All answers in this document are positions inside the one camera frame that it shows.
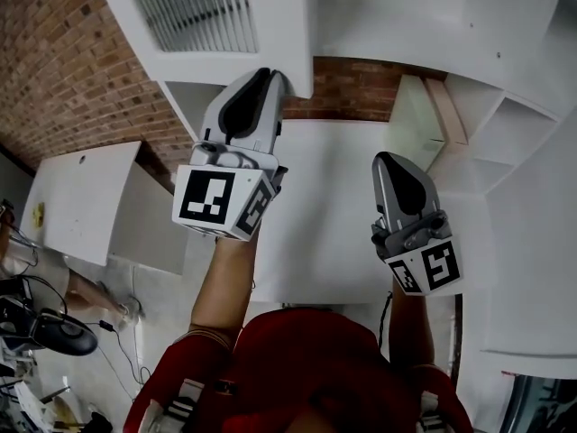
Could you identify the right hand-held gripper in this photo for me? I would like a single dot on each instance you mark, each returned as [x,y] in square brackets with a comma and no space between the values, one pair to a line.
[444,264]

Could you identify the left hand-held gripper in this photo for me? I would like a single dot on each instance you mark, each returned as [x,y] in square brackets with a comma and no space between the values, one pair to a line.
[207,196]

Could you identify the white louvered cabinet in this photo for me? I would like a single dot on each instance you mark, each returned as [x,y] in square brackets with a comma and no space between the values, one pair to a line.
[284,16]

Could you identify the person's right forearm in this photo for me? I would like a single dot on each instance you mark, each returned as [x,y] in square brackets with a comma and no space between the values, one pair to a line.
[412,327]

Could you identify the person's left forearm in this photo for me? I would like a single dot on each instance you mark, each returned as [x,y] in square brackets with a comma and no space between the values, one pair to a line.
[225,282]

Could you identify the white desk with drawers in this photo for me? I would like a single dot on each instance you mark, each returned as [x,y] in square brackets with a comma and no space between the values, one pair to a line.
[324,205]

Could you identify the white open shelf unit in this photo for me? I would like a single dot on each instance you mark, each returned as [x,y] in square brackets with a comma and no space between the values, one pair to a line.
[509,142]

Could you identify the person's left hand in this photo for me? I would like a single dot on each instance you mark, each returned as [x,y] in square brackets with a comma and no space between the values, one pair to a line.
[280,178]

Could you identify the white side table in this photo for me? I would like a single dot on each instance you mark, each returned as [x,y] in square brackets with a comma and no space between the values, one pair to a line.
[85,196]

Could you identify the person's red shirt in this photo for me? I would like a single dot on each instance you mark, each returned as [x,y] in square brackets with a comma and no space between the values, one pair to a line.
[297,368]

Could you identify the small yellow object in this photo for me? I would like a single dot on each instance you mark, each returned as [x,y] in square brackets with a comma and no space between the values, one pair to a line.
[38,214]

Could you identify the black framed glass door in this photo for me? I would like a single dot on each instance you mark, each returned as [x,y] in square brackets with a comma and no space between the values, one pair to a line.
[545,404]

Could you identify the white paper sheets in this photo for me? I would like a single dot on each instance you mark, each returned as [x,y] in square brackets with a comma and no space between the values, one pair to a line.
[20,399]

